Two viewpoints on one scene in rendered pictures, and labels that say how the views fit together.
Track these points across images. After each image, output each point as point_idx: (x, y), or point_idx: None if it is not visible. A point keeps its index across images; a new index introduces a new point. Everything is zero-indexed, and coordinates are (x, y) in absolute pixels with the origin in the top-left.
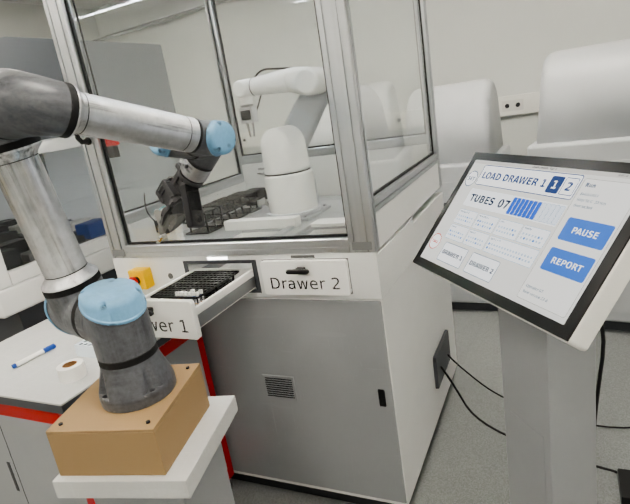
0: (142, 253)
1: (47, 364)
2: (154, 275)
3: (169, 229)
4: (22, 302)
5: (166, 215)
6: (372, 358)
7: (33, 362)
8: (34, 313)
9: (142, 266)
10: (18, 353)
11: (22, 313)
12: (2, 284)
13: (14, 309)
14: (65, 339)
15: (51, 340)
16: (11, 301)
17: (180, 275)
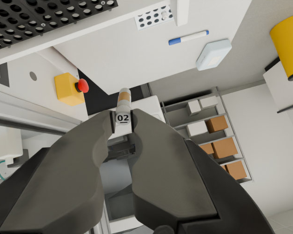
0: (65, 119)
1: (198, 13)
2: (53, 87)
3: (109, 124)
4: (142, 104)
5: (236, 213)
6: None
7: (195, 29)
8: (132, 96)
9: (65, 104)
10: (182, 52)
11: (141, 97)
12: (156, 117)
13: (148, 100)
14: (153, 49)
15: (158, 55)
16: (150, 105)
17: (17, 68)
